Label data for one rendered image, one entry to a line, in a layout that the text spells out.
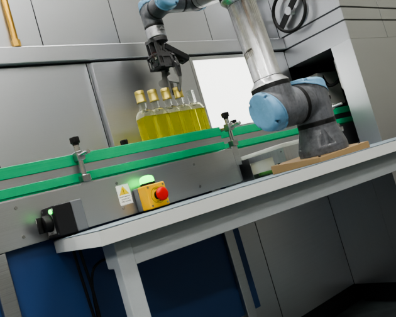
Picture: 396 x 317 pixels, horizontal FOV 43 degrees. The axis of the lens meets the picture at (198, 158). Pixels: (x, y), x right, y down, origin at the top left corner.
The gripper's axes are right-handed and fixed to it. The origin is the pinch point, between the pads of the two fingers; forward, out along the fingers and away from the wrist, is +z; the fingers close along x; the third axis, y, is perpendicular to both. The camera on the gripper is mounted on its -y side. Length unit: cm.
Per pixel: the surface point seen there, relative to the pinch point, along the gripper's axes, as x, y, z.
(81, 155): 17, 55, 20
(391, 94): 22, -111, 21
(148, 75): -12.1, 1.7, -10.4
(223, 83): -12.4, -37.5, -3.4
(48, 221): 21, 71, 35
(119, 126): -12.1, 21.3, 7.7
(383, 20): 22, -126, -17
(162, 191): 25, 38, 36
